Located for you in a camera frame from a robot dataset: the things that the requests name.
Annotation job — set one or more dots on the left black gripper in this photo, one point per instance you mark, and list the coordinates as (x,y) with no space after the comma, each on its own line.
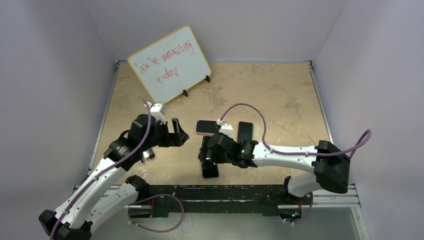
(177,138)

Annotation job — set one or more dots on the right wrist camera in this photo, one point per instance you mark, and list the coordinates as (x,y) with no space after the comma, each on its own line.
(224,128)

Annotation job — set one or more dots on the black smartphone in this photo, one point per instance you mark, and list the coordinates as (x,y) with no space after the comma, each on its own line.
(205,126)

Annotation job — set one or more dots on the translucent white phone case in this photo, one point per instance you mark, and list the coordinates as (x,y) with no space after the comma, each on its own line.
(210,171)

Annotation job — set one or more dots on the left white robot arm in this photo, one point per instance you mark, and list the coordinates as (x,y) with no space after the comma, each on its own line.
(87,208)

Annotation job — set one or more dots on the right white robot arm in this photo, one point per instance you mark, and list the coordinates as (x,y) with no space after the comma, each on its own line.
(324,165)

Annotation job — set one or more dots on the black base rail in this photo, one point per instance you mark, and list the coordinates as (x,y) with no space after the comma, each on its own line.
(268,200)

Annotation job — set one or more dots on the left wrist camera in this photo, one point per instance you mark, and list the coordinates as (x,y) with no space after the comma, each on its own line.
(157,110)

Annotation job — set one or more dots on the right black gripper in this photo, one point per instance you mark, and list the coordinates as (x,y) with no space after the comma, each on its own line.
(217,160)

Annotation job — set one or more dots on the blue black stapler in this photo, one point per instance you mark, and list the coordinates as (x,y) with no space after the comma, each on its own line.
(148,155)

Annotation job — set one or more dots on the black phone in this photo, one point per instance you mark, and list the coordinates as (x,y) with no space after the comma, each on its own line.
(245,130)
(205,154)

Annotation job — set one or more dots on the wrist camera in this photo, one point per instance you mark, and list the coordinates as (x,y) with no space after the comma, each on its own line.
(157,110)
(224,128)

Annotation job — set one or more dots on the whiteboard with orange frame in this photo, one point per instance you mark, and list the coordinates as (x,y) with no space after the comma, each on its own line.
(170,66)

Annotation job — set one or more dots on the pink phone case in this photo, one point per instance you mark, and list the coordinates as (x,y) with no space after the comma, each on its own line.
(198,132)

